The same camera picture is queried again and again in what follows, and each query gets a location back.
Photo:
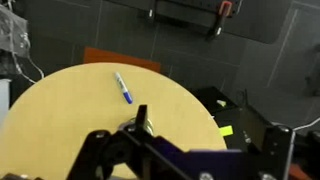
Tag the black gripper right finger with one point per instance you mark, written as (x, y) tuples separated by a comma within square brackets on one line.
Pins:
[(278, 153)]

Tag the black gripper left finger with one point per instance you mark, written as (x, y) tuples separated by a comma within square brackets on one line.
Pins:
[(110, 150)]

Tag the white cup with green band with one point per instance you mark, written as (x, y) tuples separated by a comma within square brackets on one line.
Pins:
[(150, 125)]

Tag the black box with yellow label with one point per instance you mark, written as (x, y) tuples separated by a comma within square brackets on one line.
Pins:
[(233, 116)]

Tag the marker pen with blue cap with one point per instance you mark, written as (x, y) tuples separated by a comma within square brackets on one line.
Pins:
[(123, 88)]

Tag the orange stool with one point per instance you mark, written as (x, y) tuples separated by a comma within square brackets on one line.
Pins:
[(116, 58)]

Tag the clear plastic bag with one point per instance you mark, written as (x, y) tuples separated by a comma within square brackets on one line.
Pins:
[(13, 30)]

